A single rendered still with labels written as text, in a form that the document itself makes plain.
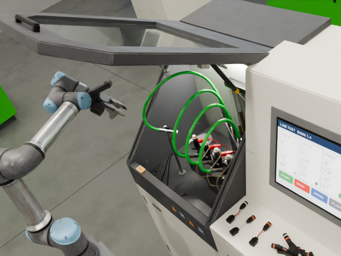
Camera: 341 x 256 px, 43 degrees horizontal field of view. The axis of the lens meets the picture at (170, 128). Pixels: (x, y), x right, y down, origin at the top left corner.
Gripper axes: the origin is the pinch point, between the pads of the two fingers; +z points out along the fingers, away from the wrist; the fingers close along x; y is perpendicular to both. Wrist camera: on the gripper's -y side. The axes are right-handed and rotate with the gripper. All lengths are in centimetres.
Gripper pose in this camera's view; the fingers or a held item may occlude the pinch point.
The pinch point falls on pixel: (124, 109)
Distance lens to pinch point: 204.6
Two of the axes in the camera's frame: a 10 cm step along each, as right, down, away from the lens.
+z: 8.6, 4.7, 1.9
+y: -5.0, 7.7, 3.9
